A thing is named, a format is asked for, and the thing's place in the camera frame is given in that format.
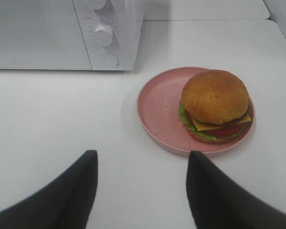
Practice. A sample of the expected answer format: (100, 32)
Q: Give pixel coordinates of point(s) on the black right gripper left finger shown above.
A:
(65, 203)

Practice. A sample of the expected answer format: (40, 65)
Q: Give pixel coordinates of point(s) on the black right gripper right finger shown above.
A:
(217, 202)

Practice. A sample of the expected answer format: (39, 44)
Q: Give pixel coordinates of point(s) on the burger with cheese and lettuce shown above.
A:
(214, 107)

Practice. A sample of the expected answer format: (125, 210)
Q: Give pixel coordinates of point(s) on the pink speckled plate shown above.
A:
(157, 109)

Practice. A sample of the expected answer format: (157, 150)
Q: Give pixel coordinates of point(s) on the round white door button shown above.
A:
(110, 59)

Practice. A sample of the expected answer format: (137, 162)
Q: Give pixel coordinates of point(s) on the white timer knob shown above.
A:
(104, 35)

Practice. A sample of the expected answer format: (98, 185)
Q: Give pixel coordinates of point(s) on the white microwave door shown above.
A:
(41, 34)

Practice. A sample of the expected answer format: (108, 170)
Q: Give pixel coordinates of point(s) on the white microwave oven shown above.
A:
(125, 17)

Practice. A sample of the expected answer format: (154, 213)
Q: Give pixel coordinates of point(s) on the upper white power knob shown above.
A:
(97, 4)

